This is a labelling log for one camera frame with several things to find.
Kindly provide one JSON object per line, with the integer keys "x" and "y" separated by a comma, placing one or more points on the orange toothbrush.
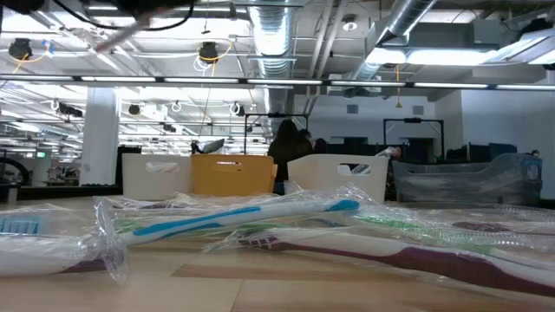
{"x": 162, "y": 167}

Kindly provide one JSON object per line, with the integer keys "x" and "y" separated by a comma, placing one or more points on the white plastic bin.
{"x": 312, "y": 184}
{"x": 134, "y": 186}

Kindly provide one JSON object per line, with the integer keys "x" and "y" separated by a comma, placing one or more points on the orange plastic bin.
{"x": 243, "y": 177}

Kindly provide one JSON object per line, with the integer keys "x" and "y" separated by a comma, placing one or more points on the grey translucent plastic bin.
{"x": 455, "y": 182}

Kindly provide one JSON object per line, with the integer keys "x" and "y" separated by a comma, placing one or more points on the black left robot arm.
{"x": 21, "y": 4}

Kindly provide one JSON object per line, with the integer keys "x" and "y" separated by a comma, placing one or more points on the white square column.
{"x": 99, "y": 138}

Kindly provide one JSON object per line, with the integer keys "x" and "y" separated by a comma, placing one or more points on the long ceiling light strip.
{"x": 282, "y": 82}

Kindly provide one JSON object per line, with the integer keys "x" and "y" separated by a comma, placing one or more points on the green exit sign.
{"x": 41, "y": 154}

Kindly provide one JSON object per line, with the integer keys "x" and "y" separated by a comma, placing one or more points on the person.
{"x": 321, "y": 145}
{"x": 286, "y": 147}
{"x": 396, "y": 152}

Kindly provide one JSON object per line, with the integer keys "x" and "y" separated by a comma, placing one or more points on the ceiling sensor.
{"x": 350, "y": 24}

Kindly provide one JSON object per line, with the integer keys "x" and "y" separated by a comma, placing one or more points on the dark desk partitions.
{"x": 347, "y": 147}

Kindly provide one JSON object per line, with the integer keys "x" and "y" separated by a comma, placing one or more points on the ceiling light panel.
{"x": 433, "y": 56}

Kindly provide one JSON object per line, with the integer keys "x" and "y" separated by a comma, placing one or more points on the black background equipment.
{"x": 503, "y": 149}

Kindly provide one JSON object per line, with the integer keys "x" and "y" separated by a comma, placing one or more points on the silver ventilation duct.
{"x": 271, "y": 34}
{"x": 403, "y": 17}

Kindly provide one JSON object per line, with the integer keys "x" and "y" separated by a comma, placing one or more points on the black monitor stand frame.
{"x": 412, "y": 120}

